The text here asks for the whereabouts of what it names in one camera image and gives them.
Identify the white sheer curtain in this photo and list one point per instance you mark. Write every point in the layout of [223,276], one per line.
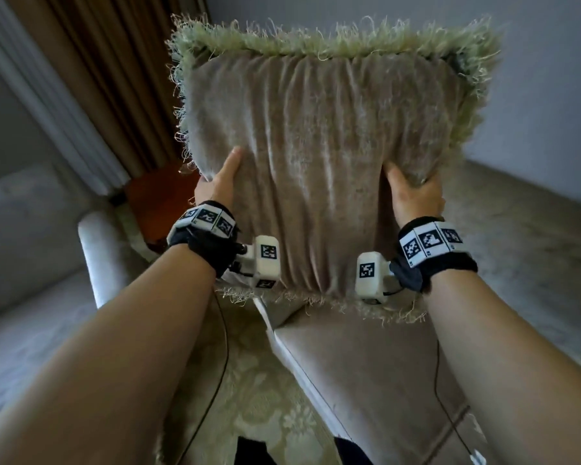
[43,96]

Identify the brown wooden side table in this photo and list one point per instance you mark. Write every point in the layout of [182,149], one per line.
[160,203]

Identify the person's right forearm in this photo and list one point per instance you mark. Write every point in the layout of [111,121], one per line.
[503,372]

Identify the person's right hand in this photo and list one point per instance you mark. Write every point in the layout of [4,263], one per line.
[416,200]

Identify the black marker wristband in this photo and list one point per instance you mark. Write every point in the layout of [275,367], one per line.
[433,254]
[206,237]

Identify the brown curtain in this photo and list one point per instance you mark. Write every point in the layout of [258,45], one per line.
[111,72]

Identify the beige upholstered armchair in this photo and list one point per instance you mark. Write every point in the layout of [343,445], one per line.
[377,382]

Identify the person's right thumb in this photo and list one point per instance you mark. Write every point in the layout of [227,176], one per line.
[396,176]

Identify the person's left forearm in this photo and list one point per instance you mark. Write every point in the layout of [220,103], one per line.
[111,363]

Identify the beige fringed cushion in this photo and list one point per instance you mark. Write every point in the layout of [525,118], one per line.
[319,164]

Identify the person's left hand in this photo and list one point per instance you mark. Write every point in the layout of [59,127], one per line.
[215,188]

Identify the grey sofa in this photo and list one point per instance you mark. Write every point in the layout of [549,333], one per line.
[29,266]

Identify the person's left thumb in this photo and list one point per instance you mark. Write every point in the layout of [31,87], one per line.
[230,164]

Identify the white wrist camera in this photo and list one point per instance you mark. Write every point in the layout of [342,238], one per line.
[264,261]
[370,278]

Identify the person's dark trousers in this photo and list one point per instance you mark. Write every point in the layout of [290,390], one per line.
[251,452]

